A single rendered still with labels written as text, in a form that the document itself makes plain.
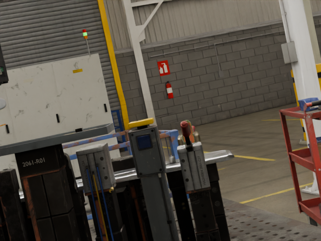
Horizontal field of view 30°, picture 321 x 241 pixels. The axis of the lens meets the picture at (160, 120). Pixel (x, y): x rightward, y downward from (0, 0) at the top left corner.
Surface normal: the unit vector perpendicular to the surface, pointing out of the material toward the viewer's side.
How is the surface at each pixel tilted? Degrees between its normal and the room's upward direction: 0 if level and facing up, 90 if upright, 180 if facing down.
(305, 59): 90
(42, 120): 90
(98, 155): 90
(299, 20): 90
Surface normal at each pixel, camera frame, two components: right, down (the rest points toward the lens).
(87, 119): 0.29, -0.01
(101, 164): -0.04, 0.06
